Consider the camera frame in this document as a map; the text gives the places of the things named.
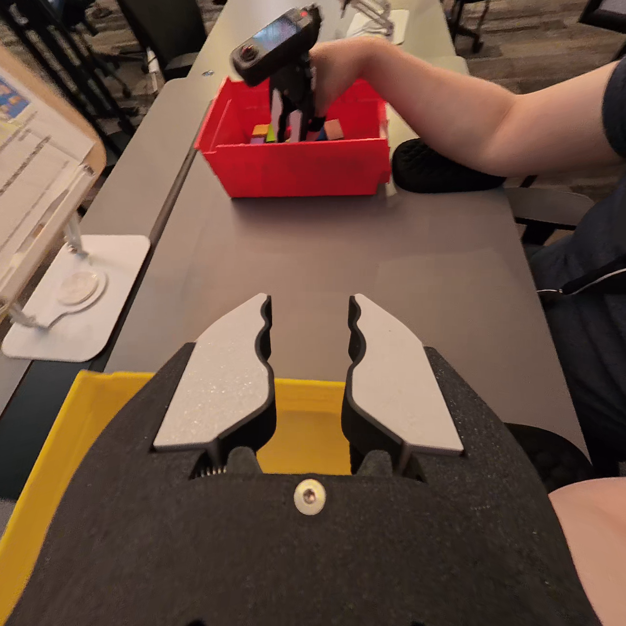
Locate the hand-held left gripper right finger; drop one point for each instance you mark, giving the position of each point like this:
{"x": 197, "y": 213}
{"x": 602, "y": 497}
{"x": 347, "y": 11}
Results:
{"x": 401, "y": 391}

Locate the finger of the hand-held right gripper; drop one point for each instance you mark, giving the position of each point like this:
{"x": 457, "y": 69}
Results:
{"x": 277, "y": 115}
{"x": 297, "y": 126}

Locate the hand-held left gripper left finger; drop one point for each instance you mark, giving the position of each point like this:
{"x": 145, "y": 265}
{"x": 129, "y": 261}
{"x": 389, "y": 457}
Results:
{"x": 215, "y": 391}

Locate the small green wooden block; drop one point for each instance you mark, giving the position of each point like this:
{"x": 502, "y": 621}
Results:
{"x": 272, "y": 133}

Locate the small blue wooden block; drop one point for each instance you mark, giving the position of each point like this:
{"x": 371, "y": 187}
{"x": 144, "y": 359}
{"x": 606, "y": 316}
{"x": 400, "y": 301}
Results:
{"x": 320, "y": 135}

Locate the red plastic bin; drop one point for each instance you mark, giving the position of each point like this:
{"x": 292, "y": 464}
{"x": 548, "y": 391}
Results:
{"x": 293, "y": 166}

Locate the yellow plastic bin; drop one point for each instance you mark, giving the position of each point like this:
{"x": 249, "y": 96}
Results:
{"x": 58, "y": 440}

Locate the person's right forearm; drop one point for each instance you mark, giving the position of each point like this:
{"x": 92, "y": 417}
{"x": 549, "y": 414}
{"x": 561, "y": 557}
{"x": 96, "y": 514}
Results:
{"x": 489, "y": 122}

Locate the person's left forearm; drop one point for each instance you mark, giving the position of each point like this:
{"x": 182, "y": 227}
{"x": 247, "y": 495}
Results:
{"x": 596, "y": 547}

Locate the person's right hand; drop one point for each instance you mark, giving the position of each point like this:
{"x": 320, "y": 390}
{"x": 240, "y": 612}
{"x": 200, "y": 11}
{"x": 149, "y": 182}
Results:
{"x": 342, "y": 63}

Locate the black office chair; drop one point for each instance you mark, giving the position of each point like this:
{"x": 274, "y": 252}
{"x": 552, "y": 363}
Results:
{"x": 166, "y": 34}

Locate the black wrist rest pad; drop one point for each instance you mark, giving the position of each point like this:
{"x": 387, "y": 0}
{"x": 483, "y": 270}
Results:
{"x": 440, "y": 166}

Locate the black flat pad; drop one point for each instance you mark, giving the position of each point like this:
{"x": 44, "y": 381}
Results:
{"x": 29, "y": 420}

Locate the person's dark navy shirt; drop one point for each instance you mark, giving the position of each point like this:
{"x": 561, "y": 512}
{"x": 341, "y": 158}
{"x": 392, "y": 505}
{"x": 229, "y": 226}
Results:
{"x": 587, "y": 318}

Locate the printed instruction sheet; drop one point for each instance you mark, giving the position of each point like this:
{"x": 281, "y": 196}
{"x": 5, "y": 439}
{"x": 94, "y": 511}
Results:
{"x": 34, "y": 161}

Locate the black desk frame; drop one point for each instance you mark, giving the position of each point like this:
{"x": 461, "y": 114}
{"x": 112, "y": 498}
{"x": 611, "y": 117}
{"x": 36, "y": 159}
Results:
{"x": 63, "y": 63}

